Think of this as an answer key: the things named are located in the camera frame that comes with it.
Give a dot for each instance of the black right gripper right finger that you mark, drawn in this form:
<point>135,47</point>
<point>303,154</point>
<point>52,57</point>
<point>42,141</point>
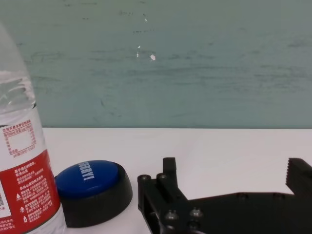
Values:
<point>301,178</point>

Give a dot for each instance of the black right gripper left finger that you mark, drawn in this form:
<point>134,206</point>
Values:
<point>161,195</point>

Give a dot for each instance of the blue push button black base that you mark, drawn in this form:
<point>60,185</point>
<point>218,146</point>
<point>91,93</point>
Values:
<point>90,178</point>

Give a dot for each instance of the clear water bottle red cap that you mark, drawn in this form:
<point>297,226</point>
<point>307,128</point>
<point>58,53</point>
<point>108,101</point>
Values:
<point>24,170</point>

